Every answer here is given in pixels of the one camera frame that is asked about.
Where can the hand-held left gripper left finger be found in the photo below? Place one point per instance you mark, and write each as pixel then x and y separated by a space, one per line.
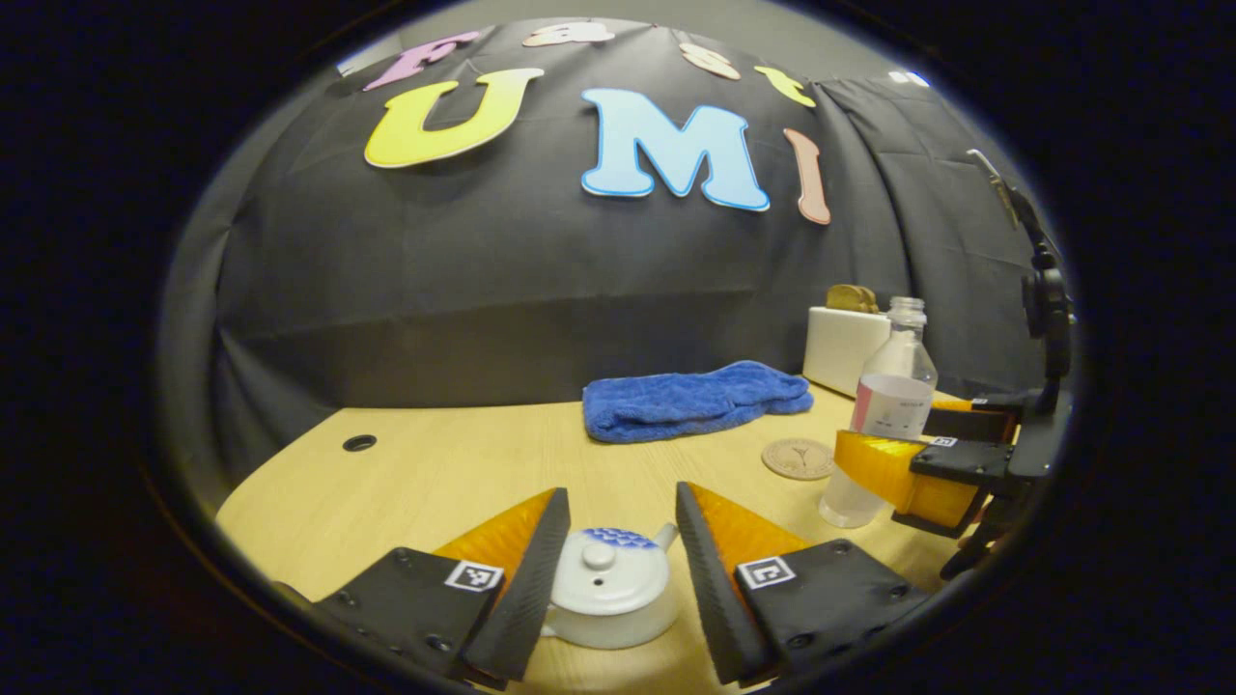
pixel 526 598

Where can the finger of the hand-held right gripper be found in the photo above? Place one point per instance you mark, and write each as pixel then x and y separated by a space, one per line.
pixel 966 425
pixel 956 461

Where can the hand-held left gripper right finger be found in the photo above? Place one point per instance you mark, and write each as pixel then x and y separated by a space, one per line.
pixel 710 598

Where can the clear plastic water bottle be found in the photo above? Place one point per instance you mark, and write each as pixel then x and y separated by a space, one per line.
pixel 893 396

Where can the white teacup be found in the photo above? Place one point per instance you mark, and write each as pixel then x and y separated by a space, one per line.
pixel 618 632

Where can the round wooden coaster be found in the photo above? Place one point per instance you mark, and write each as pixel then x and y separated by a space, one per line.
pixel 798 459

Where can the white toaster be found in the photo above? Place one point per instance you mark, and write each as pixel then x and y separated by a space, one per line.
pixel 835 347

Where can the brown toast slice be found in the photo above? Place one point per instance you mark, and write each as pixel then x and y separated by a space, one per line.
pixel 852 299

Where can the blue towel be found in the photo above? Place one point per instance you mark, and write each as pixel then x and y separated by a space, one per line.
pixel 686 401

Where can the black backdrop cloth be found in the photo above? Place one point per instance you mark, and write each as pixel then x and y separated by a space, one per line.
pixel 483 290

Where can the small ceiling light panel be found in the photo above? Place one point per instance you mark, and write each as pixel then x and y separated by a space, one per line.
pixel 908 78

